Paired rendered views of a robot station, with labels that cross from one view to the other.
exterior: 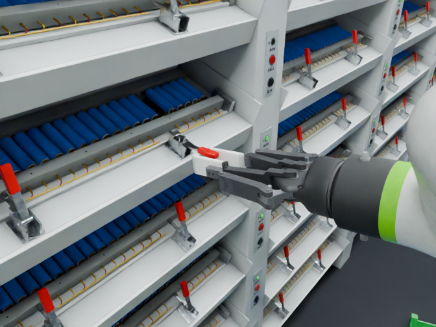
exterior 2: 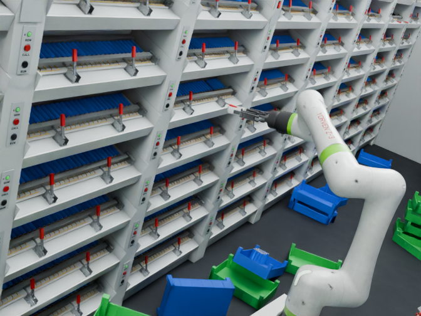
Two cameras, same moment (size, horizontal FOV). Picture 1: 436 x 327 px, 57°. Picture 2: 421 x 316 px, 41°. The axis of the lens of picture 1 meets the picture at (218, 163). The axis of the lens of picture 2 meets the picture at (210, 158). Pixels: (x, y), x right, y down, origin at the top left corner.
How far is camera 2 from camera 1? 1.89 m
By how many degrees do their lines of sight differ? 15
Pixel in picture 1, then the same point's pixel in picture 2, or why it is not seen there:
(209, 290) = (204, 178)
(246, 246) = (224, 162)
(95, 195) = (200, 109)
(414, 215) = (296, 123)
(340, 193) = (279, 118)
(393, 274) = (285, 231)
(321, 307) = (240, 237)
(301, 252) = (238, 191)
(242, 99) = (240, 92)
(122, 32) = (221, 61)
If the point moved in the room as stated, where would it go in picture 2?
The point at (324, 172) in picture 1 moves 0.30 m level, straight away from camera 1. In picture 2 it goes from (274, 113) to (277, 96)
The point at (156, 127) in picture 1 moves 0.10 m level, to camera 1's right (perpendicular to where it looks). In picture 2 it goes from (214, 94) to (235, 98)
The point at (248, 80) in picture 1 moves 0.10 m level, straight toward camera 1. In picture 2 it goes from (245, 85) to (247, 91)
